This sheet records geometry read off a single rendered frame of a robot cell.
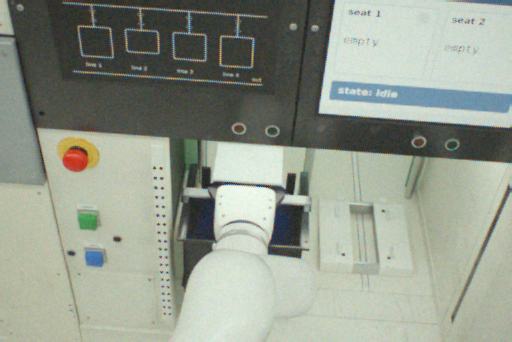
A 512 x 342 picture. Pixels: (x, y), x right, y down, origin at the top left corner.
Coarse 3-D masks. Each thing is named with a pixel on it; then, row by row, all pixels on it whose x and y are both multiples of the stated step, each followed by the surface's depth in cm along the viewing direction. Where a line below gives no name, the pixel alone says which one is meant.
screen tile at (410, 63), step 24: (360, 24) 86; (384, 24) 86; (408, 24) 86; (432, 24) 86; (360, 48) 89; (408, 48) 88; (336, 72) 92; (360, 72) 91; (384, 72) 91; (408, 72) 91
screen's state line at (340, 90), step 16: (336, 96) 94; (352, 96) 94; (368, 96) 94; (384, 96) 94; (400, 96) 94; (416, 96) 94; (432, 96) 93; (448, 96) 93; (464, 96) 93; (480, 96) 93; (496, 96) 93
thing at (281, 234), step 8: (200, 216) 127; (208, 216) 127; (280, 216) 126; (200, 224) 128; (208, 224) 128; (280, 224) 127; (288, 224) 127; (200, 232) 130; (208, 232) 130; (272, 232) 129; (280, 232) 129; (288, 232) 128; (272, 240) 130; (280, 240) 130; (288, 240) 130
